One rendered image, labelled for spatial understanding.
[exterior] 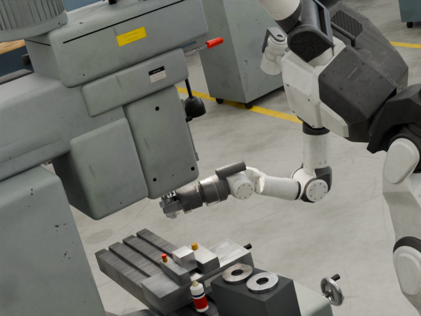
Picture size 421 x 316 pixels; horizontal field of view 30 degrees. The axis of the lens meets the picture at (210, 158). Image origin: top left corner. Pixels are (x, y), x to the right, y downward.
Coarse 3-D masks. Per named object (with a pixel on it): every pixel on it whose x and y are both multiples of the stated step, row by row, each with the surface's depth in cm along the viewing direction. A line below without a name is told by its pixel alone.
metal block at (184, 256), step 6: (186, 246) 258; (174, 252) 257; (180, 252) 256; (186, 252) 255; (192, 252) 254; (174, 258) 257; (180, 258) 252; (186, 258) 254; (192, 258) 255; (180, 264) 254; (186, 264) 254; (192, 264) 255
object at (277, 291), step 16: (224, 272) 225; (240, 272) 226; (256, 272) 224; (224, 288) 221; (240, 288) 218; (256, 288) 213; (272, 288) 213; (288, 288) 215; (224, 304) 224; (240, 304) 218; (256, 304) 212; (272, 304) 211; (288, 304) 216
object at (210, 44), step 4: (212, 40) 233; (216, 40) 233; (220, 40) 234; (208, 44) 232; (212, 44) 232; (216, 44) 233; (196, 48) 230; (200, 48) 231; (204, 48) 232; (208, 48) 233; (184, 52) 229; (188, 52) 229; (192, 52) 230
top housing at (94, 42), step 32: (128, 0) 223; (160, 0) 219; (192, 0) 224; (64, 32) 206; (96, 32) 210; (128, 32) 215; (160, 32) 220; (192, 32) 226; (32, 64) 227; (64, 64) 207; (96, 64) 212; (128, 64) 218
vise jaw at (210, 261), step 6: (198, 246) 263; (198, 252) 260; (204, 252) 259; (210, 252) 258; (198, 258) 256; (204, 258) 255; (210, 258) 254; (216, 258) 254; (198, 264) 255; (204, 264) 252; (210, 264) 253; (216, 264) 254; (204, 270) 253; (210, 270) 254
